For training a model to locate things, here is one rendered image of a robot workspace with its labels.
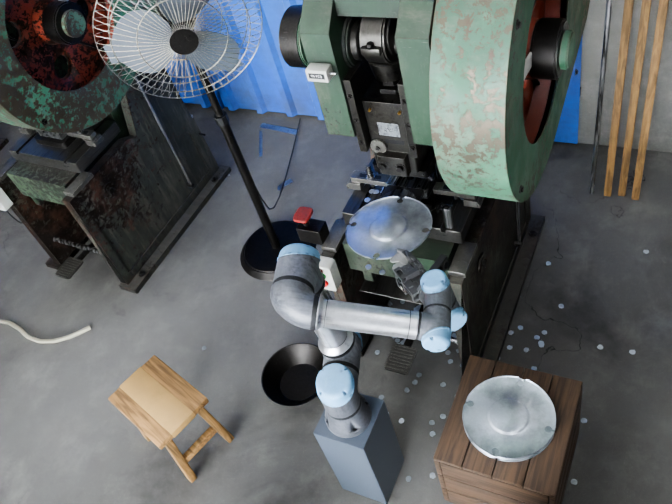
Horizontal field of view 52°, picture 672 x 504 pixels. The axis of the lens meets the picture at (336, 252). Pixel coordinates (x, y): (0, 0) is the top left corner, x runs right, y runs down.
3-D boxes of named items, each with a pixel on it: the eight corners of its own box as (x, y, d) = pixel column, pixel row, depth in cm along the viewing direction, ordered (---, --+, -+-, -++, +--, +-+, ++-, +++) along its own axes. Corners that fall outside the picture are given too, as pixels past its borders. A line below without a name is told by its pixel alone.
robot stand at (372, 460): (387, 504, 249) (363, 449, 216) (342, 488, 256) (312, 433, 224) (404, 459, 259) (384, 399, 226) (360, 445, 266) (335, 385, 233)
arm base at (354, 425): (361, 443, 217) (354, 429, 210) (318, 430, 224) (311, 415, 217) (378, 402, 226) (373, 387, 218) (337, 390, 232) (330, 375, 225)
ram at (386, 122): (414, 182, 226) (400, 109, 204) (372, 176, 232) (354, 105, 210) (431, 147, 235) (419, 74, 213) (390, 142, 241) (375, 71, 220)
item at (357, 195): (462, 244, 236) (461, 232, 232) (344, 223, 255) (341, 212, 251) (487, 183, 252) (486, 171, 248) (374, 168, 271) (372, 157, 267)
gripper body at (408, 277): (391, 267, 210) (411, 290, 201) (415, 254, 211) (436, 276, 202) (396, 284, 215) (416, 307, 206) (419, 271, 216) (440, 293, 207)
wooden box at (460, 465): (554, 537, 229) (555, 496, 204) (444, 500, 245) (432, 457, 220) (579, 430, 251) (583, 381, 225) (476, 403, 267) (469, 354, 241)
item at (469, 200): (480, 208, 237) (477, 187, 229) (433, 201, 244) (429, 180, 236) (485, 196, 240) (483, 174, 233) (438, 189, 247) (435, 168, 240)
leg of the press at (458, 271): (488, 390, 270) (470, 235, 204) (460, 382, 274) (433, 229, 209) (545, 220, 319) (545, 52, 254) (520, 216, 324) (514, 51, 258)
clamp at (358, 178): (388, 194, 251) (384, 174, 244) (347, 188, 258) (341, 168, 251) (394, 183, 254) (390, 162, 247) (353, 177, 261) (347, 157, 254)
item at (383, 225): (362, 195, 243) (362, 193, 242) (442, 200, 231) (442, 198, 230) (333, 255, 226) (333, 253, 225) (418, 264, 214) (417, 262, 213)
